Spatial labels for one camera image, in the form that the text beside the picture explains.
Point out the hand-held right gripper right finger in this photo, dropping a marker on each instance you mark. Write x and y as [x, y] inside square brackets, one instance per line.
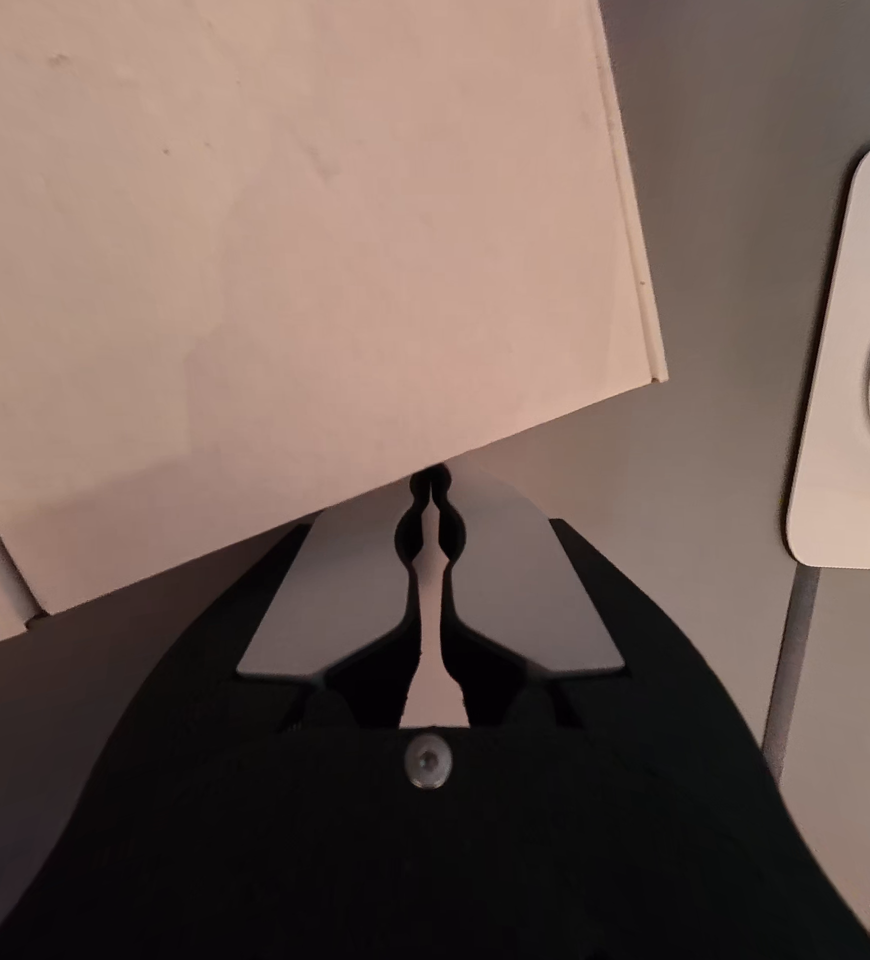
[525, 600]

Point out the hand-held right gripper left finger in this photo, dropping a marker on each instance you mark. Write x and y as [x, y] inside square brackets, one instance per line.
[315, 600]

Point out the white cardboard mailer box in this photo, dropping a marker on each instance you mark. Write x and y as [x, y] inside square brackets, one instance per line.
[292, 262]

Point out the white sign stand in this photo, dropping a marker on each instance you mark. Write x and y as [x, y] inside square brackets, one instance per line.
[840, 375]

